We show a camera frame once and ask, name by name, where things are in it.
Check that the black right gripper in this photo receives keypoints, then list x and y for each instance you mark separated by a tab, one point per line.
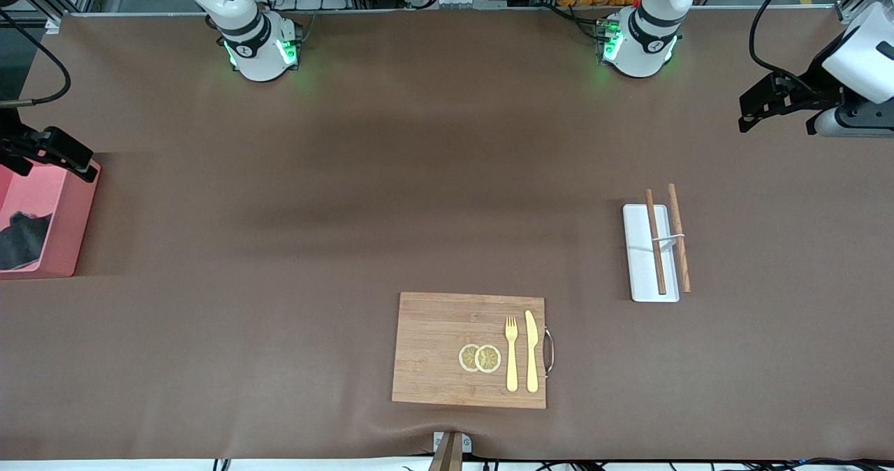
8	142

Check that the brown table cover mat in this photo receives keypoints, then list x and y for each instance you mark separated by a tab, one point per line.
279	317

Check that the white rack base tray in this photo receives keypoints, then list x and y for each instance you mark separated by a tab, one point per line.
639	261

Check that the yellow knife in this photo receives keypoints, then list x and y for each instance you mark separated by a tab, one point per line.
531	352

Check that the metal clamp bracket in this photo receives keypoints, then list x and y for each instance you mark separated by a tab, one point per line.
466	444

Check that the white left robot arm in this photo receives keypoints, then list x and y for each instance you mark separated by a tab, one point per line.
639	45

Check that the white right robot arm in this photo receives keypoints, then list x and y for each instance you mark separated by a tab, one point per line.
258	45

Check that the right wooden chopstick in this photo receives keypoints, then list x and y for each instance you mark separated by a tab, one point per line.
655	247

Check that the yellow fork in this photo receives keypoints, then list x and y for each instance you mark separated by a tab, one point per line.
512	359

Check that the pink plastic bin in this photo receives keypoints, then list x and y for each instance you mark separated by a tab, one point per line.
70	226

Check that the bamboo cutting board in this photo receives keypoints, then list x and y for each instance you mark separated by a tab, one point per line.
433	352

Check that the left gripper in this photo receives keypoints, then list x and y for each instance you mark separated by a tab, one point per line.
814	85

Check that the lemon slice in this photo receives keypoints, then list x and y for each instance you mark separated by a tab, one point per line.
466	358
489	358

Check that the brown wooden chopsticks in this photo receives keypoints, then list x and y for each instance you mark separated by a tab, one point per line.
679	247

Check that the brown stand post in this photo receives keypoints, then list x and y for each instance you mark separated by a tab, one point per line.
447	457

